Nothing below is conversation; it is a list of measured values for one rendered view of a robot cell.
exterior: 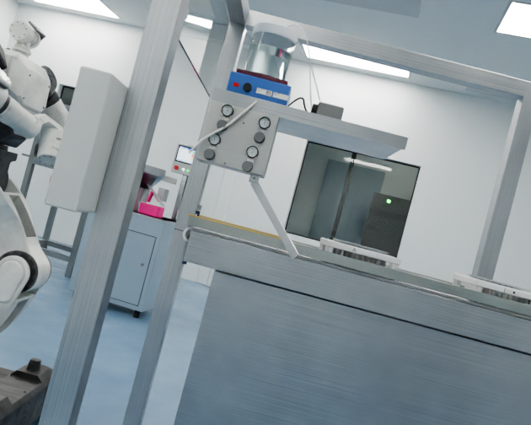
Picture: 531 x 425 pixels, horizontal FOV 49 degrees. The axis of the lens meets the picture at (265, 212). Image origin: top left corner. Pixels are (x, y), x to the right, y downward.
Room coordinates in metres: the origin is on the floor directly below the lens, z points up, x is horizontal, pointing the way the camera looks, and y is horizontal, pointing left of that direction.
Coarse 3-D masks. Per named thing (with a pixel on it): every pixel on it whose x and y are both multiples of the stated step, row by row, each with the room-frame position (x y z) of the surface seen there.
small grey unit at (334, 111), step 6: (312, 108) 1.91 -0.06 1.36; (318, 108) 1.90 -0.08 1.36; (324, 108) 1.90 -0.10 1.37; (330, 108) 1.90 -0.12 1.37; (336, 108) 1.89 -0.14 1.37; (342, 108) 1.89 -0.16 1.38; (324, 114) 1.90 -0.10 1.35; (330, 114) 1.90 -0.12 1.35; (336, 114) 1.89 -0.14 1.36; (342, 114) 1.90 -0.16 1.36
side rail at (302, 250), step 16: (192, 224) 1.85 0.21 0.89; (208, 224) 1.84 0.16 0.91; (224, 224) 1.84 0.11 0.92; (256, 240) 1.84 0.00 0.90; (272, 240) 1.84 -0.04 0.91; (320, 256) 1.84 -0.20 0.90; (336, 256) 1.83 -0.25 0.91; (368, 272) 1.83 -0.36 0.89; (384, 272) 1.83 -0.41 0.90; (400, 272) 1.83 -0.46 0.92; (432, 288) 1.83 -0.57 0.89; (448, 288) 1.83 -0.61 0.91; (464, 288) 1.82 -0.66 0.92; (496, 304) 1.82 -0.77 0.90; (512, 304) 1.82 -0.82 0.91
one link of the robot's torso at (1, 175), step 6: (0, 150) 1.94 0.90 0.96; (6, 150) 2.00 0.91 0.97; (0, 156) 1.94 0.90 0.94; (6, 156) 1.98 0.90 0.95; (12, 156) 2.03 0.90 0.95; (0, 162) 1.97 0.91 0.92; (6, 162) 1.99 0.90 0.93; (0, 168) 1.97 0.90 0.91; (6, 168) 2.01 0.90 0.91; (0, 174) 1.98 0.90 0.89; (6, 174) 2.02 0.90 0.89; (0, 180) 1.99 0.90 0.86; (6, 180) 2.03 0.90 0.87; (0, 186) 2.00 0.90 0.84; (6, 186) 2.04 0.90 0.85
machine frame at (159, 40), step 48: (240, 0) 1.90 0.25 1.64; (144, 48) 1.16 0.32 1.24; (240, 48) 2.17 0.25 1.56; (336, 48) 2.13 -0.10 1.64; (384, 48) 2.12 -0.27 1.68; (144, 96) 1.16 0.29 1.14; (528, 96) 2.11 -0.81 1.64; (144, 144) 1.17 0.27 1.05; (192, 192) 2.13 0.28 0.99; (96, 240) 1.16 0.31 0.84; (480, 240) 2.16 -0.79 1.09; (96, 288) 1.16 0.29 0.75; (96, 336) 1.20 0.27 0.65; (144, 384) 2.13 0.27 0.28
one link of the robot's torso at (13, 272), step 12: (0, 264) 1.91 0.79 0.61; (12, 264) 1.90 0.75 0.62; (24, 264) 1.91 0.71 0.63; (0, 276) 1.90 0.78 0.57; (12, 276) 1.90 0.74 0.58; (24, 276) 1.91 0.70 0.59; (0, 288) 1.90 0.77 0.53; (12, 288) 1.90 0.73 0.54; (36, 288) 2.08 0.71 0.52; (0, 300) 1.90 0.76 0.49; (12, 300) 1.91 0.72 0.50; (24, 300) 2.04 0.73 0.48; (0, 312) 1.92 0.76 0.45; (12, 312) 2.04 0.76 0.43; (0, 324) 1.94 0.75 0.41
